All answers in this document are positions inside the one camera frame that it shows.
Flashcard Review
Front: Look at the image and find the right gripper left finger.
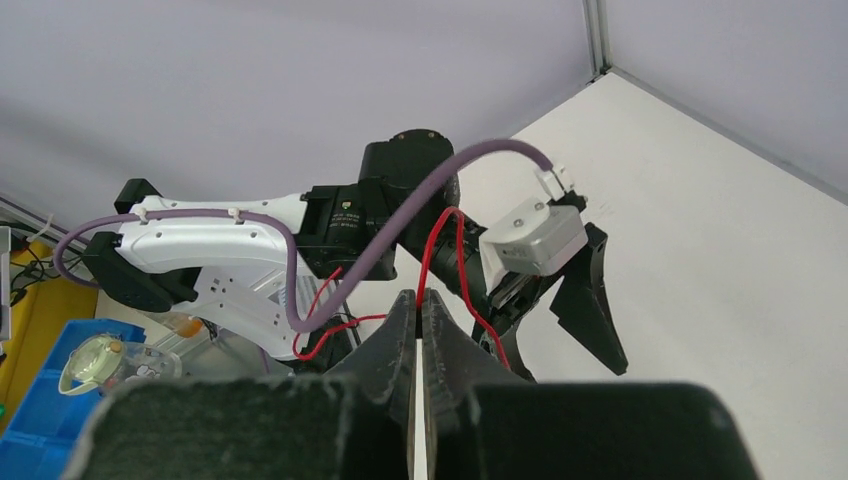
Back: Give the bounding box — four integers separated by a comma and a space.
62, 289, 416, 479

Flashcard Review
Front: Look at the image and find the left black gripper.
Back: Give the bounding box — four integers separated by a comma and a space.
429, 215, 628, 383

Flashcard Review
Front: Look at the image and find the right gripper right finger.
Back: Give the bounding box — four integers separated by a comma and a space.
421, 289, 758, 479

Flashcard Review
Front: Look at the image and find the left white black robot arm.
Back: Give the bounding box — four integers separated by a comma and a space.
82, 129, 629, 375

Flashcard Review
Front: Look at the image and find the blue plastic storage bin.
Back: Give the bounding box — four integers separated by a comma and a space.
1, 319, 146, 479

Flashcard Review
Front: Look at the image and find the yellow plastic crate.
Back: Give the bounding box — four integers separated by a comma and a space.
1, 277, 98, 430

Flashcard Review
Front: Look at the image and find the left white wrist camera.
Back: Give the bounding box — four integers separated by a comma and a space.
479, 197, 588, 294

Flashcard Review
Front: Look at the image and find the left aluminium frame post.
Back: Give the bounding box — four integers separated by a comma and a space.
583, 0, 612, 78

